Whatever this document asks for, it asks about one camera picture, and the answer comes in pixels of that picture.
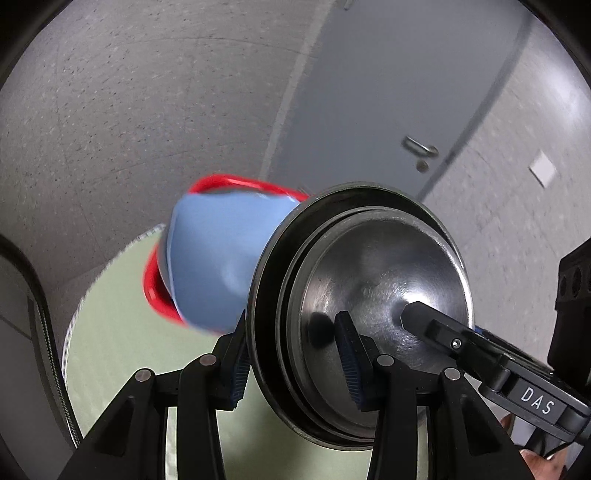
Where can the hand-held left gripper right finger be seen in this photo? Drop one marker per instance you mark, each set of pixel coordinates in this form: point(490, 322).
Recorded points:
point(351, 364)

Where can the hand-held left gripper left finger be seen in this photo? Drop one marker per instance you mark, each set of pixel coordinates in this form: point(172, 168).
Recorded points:
point(240, 369)

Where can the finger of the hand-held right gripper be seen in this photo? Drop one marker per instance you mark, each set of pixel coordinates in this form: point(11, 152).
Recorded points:
point(487, 334)
point(443, 332)

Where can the ribbed steel bowl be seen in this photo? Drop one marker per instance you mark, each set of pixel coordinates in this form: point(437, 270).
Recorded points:
point(288, 295)

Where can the plain medium steel bowl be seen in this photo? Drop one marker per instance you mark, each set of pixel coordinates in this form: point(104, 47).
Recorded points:
point(378, 263)

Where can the blue plastic bowl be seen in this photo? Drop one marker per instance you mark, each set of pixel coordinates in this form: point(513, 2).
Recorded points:
point(212, 249)

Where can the red plastic basin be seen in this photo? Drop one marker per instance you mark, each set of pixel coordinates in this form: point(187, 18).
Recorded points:
point(217, 181)

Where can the person's right hand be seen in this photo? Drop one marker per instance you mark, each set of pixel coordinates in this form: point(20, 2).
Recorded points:
point(542, 468)

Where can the green lace-trimmed tablecloth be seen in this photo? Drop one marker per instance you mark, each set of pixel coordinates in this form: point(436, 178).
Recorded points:
point(129, 300)

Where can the grey room door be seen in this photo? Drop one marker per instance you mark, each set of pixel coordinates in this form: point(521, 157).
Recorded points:
point(369, 92)

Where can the white wall switch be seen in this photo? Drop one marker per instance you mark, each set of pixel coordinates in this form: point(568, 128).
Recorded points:
point(544, 168)

